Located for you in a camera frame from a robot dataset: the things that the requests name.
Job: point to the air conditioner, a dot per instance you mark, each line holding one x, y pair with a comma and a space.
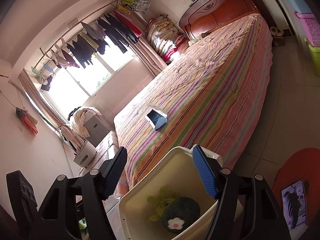
5, 69

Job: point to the checkered orange white tablecloth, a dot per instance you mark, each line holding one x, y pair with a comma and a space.
105, 151

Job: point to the stack of folded quilts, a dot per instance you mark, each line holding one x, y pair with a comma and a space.
166, 40

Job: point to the pink curtain right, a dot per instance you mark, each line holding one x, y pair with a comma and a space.
148, 56

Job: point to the green plush toy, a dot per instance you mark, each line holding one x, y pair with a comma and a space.
175, 214

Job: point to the grey fan heater with cloth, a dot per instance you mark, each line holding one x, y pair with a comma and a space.
89, 123

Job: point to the white blue box on bed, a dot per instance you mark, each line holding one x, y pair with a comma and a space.
156, 116

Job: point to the red wooden headboard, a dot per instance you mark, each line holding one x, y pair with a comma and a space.
208, 15

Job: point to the orange cloth on wall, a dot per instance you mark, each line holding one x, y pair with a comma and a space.
28, 120

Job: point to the hanging dark clothes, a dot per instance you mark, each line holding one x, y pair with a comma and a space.
78, 50

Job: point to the pink plastic basket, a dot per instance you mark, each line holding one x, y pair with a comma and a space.
310, 26

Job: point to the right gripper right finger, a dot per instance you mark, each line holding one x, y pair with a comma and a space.
207, 169

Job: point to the white desk organizer box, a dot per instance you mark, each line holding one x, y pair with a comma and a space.
85, 156

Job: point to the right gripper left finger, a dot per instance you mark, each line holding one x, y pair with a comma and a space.
111, 171

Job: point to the striped colourful bedspread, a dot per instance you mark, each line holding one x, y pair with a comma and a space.
213, 94

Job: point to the smartphone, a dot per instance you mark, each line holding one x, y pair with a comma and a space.
294, 204

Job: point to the cream plastic trash bin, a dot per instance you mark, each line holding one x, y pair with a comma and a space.
174, 176

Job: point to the orange stool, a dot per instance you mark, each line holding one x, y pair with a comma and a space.
300, 176

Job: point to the window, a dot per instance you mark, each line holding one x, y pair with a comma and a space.
72, 87

